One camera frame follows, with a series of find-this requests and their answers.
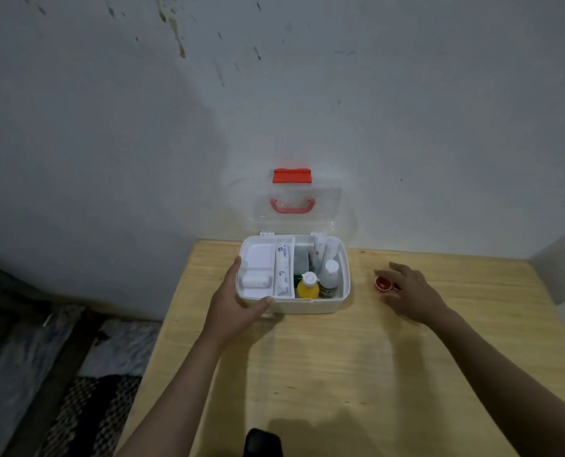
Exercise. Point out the white bottle with dark label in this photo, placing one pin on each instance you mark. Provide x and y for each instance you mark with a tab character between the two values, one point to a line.
330	278

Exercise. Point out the black white woven rug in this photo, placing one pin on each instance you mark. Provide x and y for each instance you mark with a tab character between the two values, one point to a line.
92	416

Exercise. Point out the clear plastic box lid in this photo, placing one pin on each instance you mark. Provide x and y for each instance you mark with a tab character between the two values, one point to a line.
254	209

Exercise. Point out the long white wrapped packet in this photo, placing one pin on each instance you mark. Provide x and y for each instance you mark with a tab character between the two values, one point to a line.
284	268

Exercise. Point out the white bandage roll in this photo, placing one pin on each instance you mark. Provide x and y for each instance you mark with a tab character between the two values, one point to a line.
256	280

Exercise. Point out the white compartment tray insert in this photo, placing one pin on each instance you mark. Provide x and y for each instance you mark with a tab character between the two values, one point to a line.
258	256

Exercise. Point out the white plastic storage box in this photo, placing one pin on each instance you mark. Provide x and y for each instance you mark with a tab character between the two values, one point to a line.
311	305

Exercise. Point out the small red round cap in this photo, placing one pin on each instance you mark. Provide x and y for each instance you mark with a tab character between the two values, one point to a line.
383	284

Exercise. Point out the person's left thumb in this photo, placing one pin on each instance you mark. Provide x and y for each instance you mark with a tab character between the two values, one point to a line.
259	306

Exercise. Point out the black device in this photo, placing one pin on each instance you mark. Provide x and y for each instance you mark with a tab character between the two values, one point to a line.
262	443

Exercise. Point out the person's right fingers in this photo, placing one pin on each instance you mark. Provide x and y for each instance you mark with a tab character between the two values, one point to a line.
396	273

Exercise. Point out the person's left forearm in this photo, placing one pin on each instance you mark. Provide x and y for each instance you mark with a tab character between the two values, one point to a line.
177	399

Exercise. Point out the grey crumpled cloth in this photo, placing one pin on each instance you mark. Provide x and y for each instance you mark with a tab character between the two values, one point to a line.
11	371

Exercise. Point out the white spotted packet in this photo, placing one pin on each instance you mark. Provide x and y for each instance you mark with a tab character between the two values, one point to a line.
318	247

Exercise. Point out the tall plain white bottle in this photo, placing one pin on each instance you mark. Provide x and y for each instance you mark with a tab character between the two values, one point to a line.
333	249

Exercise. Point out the person's left hand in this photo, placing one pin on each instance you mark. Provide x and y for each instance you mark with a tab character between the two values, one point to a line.
225	311

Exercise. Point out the white crumpled cloth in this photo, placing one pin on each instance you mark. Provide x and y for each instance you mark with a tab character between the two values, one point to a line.
120	347

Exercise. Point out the red lid latch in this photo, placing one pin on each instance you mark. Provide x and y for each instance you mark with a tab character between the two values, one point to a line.
292	176

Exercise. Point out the yellow bottle with white cap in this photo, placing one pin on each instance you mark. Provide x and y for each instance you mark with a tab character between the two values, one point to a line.
307	289

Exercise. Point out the grey green pad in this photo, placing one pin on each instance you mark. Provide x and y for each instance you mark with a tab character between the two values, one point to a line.
303	259

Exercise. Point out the person's right forearm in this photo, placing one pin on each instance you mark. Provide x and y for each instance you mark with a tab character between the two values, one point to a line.
506	385

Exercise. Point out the person's right hand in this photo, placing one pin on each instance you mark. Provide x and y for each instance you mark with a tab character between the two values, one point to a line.
418	297

